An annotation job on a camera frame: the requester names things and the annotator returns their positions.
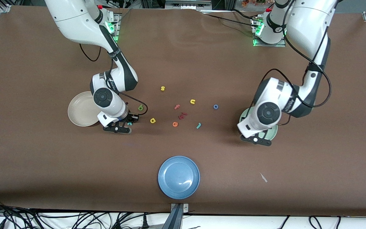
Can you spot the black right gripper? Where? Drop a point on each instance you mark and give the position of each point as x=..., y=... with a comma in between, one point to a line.
x=130, y=117

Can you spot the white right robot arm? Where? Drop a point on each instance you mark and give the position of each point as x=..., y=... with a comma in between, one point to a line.
x=75, y=19

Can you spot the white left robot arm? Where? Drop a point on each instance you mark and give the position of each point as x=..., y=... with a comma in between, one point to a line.
x=307, y=19

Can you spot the pink foam letter f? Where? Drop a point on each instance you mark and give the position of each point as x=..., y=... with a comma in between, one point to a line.
x=177, y=107

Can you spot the dark red foam letter m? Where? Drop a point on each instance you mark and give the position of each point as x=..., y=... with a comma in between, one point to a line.
x=182, y=115

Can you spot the beige brown plate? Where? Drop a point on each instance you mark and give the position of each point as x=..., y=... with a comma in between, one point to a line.
x=79, y=111

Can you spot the brown table cover sheet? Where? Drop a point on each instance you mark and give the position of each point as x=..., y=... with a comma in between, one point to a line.
x=183, y=63

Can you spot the blue plate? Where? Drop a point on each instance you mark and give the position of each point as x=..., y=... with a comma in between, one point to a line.
x=178, y=178

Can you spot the black power plug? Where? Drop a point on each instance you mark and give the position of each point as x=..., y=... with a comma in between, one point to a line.
x=145, y=222

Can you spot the grey box behind table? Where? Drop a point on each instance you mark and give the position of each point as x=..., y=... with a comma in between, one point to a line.
x=186, y=4

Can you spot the pale green plate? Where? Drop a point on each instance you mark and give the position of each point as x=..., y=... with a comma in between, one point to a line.
x=272, y=133

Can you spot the white paper scrap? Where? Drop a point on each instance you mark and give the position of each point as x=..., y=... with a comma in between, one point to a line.
x=263, y=177

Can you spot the orange flower decoration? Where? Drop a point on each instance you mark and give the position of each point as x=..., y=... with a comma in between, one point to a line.
x=253, y=2

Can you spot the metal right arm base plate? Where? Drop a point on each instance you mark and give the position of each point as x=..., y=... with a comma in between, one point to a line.
x=117, y=35

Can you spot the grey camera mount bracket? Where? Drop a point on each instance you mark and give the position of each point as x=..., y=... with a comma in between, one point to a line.
x=176, y=219

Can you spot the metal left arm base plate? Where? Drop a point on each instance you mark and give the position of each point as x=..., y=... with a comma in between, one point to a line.
x=281, y=45

